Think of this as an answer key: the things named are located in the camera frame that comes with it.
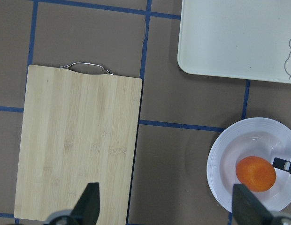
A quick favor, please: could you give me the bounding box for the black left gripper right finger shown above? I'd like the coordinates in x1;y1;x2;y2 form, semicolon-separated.
232;184;273;225

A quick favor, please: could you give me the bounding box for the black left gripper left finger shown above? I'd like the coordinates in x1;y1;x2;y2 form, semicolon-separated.
70;182;100;225

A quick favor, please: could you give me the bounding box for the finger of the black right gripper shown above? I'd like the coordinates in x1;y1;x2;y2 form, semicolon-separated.
272;158;291;174

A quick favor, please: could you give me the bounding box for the orange mandarin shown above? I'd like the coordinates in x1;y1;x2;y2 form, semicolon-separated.
236;156;276;192

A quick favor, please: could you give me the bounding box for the white ribbed plate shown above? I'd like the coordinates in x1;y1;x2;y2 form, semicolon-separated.
207;117;291;211

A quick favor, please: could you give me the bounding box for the cream bear tray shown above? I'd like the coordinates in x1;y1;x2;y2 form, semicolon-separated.
177;0;291;83

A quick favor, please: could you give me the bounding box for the bamboo cutting board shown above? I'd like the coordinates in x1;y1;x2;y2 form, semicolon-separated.
14;65;143;225

